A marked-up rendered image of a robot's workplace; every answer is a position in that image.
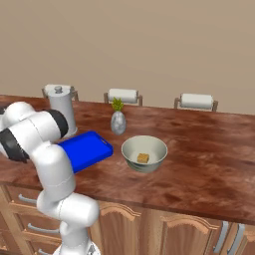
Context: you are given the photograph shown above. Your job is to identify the grey cupboard handle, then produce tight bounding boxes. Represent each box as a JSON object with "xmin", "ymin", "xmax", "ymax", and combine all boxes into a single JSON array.
[
  {"xmin": 213, "ymin": 220, "xmax": 230, "ymax": 254},
  {"xmin": 227, "ymin": 223, "xmax": 246, "ymax": 255}
]

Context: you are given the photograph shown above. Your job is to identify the wooden drawer front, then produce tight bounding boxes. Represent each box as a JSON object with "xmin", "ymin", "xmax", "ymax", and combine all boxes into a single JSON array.
[
  {"xmin": 5, "ymin": 184, "xmax": 44, "ymax": 208},
  {"xmin": 14, "ymin": 210, "xmax": 62, "ymax": 237},
  {"xmin": 25, "ymin": 239, "xmax": 63, "ymax": 255}
]

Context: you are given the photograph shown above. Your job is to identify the blue tray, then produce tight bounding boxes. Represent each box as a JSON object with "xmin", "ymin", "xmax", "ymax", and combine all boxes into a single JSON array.
[{"xmin": 57, "ymin": 130, "xmax": 115, "ymax": 174}]

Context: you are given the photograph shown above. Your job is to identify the pale green bowl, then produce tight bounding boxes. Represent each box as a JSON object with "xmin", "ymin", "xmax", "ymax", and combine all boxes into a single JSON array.
[{"xmin": 121, "ymin": 134, "xmax": 168, "ymax": 174}]

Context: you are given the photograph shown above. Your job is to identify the brown cake piece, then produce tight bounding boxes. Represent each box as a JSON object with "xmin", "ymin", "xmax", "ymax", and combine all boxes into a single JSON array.
[{"xmin": 136, "ymin": 152, "xmax": 150, "ymax": 164}]

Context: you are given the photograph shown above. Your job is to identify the wooden cupboard door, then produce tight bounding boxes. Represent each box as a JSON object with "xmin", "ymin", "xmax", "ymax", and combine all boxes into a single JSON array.
[
  {"xmin": 237, "ymin": 224, "xmax": 255, "ymax": 255},
  {"xmin": 155, "ymin": 210, "xmax": 233, "ymax": 255},
  {"xmin": 89, "ymin": 200, "xmax": 146, "ymax": 255}
]

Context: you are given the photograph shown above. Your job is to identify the grey vase with plant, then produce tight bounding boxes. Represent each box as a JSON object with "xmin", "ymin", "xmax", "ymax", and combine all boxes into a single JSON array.
[{"xmin": 110, "ymin": 97, "xmax": 128, "ymax": 136}]

